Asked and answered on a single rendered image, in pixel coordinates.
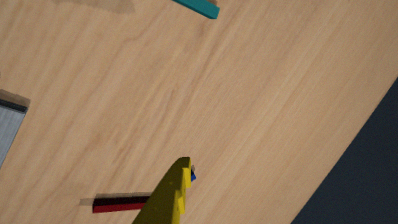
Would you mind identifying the dark red rod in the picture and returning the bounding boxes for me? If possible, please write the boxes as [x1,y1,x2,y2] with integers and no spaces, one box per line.
[92,196,150,213]

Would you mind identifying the turquoise rod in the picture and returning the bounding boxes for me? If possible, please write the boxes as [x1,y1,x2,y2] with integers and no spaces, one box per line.
[172,0,220,19]

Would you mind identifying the small blue cube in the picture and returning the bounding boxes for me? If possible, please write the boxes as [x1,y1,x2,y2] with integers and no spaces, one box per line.
[191,169,196,182]

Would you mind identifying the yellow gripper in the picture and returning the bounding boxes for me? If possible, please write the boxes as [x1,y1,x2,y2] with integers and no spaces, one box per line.
[132,157,191,224]

